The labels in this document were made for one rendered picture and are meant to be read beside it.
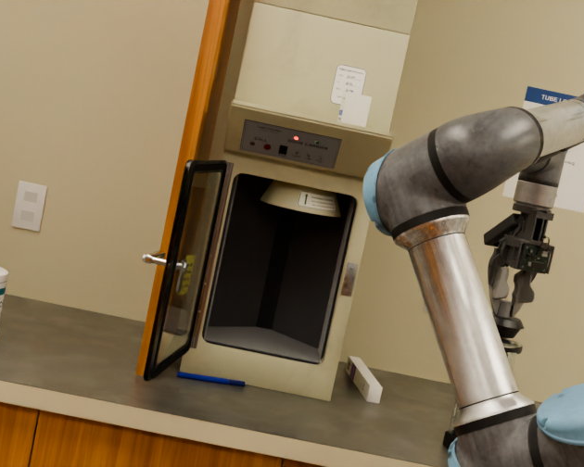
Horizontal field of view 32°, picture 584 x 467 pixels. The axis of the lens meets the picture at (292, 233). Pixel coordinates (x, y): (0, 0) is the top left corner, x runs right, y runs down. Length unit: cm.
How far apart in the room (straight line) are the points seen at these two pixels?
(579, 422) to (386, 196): 41
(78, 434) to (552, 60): 144
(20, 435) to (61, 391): 12
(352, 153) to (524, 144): 62
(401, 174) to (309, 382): 79
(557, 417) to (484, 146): 37
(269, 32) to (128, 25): 55
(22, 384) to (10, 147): 86
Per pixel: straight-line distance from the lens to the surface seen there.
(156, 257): 184
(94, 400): 185
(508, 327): 194
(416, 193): 144
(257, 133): 199
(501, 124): 143
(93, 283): 256
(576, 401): 137
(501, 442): 140
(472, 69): 254
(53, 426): 191
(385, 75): 207
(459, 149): 141
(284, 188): 211
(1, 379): 188
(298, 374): 212
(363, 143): 197
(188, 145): 198
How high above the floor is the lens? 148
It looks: 6 degrees down
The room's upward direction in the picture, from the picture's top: 12 degrees clockwise
